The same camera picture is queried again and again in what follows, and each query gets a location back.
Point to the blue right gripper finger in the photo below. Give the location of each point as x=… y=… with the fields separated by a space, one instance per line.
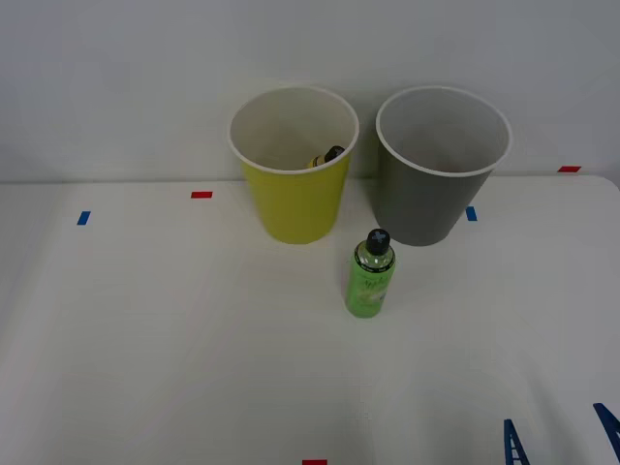
x=610 y=420
x=512 y=448

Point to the green bottle with black cap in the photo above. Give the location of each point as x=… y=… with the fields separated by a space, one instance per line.
x=368 y=290

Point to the grey plastic waste bin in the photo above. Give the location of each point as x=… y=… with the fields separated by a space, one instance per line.
x=421 y=208

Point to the yellow-green plastic waste bin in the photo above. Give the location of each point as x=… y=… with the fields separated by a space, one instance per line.
x=295 y=208

